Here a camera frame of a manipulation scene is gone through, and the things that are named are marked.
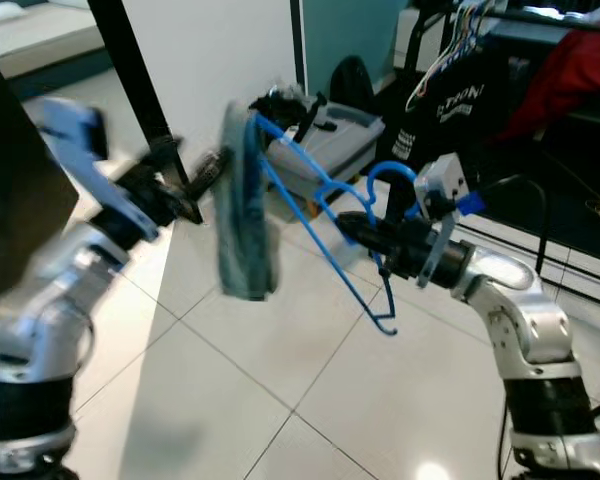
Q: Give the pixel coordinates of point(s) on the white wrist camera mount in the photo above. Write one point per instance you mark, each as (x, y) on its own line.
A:
(75, 150)
(445, 178)

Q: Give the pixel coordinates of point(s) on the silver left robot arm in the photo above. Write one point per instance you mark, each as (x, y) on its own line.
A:
(40, 330)

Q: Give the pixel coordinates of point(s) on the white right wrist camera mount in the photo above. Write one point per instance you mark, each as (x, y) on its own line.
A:
(445, 178)

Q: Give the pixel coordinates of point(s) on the black printed T-shirt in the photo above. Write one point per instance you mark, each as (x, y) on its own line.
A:
(450, 130)

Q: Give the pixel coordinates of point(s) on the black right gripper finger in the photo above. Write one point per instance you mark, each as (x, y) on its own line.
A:
(368, 238)
(362, 221)

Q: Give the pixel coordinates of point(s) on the pale green plastic hanger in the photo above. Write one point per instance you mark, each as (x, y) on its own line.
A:
(435, 77)

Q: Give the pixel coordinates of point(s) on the black cabinet panel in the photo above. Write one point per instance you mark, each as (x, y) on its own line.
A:
(20, 180)

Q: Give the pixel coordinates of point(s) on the blue plastic hanger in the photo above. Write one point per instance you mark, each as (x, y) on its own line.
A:
(395, 165)

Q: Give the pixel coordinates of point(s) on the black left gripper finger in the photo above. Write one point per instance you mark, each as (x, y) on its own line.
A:
(160, 150)
(210, 172)

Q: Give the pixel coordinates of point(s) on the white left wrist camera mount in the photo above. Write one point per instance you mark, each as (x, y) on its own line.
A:
(75, 150)

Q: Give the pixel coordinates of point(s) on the white shelf unit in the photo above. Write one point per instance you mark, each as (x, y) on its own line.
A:
(405, 40)

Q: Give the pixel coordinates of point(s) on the red garment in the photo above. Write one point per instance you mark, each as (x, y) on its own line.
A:
(570, 70)

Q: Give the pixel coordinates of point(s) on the white low bench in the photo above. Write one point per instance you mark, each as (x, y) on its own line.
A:
(40, 30)

